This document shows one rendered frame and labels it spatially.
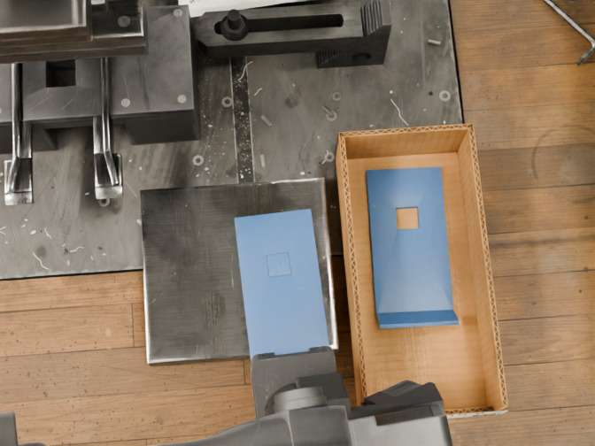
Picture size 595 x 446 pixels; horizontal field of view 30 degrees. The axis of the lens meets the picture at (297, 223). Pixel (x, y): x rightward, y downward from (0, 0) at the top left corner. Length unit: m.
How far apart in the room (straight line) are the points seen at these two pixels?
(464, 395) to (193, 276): 0.26
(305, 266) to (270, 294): 0.04
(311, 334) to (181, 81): 0.25
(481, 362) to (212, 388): 0.24
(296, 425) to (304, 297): 0.31
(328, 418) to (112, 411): 0.34
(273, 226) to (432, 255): 0.15
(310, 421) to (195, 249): 0.34
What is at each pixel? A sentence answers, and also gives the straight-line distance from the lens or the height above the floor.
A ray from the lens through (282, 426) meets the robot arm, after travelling 0.69.
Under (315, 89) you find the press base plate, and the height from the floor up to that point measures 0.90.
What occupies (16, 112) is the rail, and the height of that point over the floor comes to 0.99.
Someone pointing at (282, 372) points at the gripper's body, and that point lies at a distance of 0.87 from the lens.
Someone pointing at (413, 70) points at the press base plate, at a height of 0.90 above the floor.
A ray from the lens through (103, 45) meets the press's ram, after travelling 0.85.
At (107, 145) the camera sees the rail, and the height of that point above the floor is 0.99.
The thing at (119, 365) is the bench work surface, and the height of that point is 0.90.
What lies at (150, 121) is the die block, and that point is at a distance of 1.00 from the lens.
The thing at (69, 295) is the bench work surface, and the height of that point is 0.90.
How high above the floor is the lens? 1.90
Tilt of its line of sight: 75 degrees down
